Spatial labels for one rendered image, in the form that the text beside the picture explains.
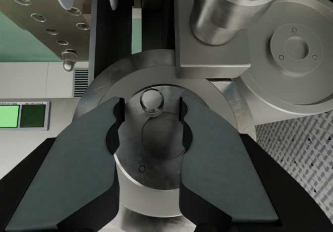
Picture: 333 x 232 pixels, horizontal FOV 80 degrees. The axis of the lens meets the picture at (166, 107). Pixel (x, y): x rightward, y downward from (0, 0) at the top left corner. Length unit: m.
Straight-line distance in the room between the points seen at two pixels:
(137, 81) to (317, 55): 0.16
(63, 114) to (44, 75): 2.86
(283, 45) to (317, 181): 0.16
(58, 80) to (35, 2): 2.89
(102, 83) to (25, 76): 3.37
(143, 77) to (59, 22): 0.31
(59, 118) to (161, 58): 0.41
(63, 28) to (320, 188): 0.48
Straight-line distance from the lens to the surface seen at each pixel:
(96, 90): 0.17
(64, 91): 3.20
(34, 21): 0.47
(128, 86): 0.16
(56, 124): 0.55
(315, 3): 0.25
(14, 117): 0.59
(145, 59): 0.17
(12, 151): 0.59
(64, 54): 0.57
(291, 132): 0.32
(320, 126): 0.28
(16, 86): 3.55
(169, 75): 0.16
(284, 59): 0.21
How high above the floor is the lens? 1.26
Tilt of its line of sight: 10 degrees down
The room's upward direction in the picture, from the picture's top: 179 degrees clockwise
